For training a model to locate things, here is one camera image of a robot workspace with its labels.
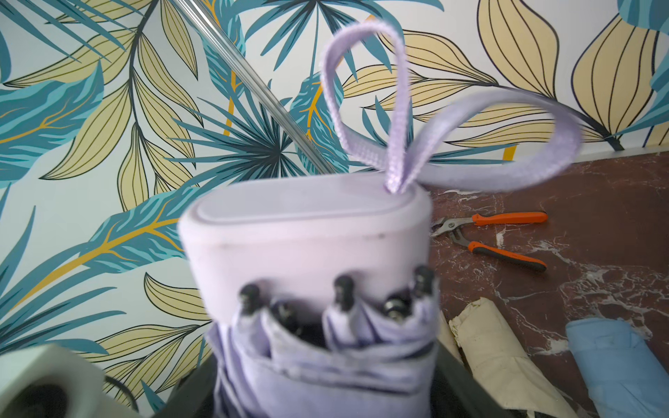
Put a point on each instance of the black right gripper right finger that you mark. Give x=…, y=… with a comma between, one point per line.
x=455, y=393

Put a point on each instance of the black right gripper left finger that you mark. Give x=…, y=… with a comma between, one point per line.
x=195, y=397

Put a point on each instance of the lilac umbrella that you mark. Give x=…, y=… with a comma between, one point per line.
x=322, y=300

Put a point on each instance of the beige folded umbrella by box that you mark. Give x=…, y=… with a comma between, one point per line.
x=499, y=363

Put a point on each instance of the light blue folded umbrella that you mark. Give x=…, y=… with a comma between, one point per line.
x=622, y=375

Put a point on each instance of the orange handled pliers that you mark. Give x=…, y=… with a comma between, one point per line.
x=455, y=229

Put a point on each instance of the aluminium frame post left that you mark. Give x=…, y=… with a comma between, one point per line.
x=203, y=20

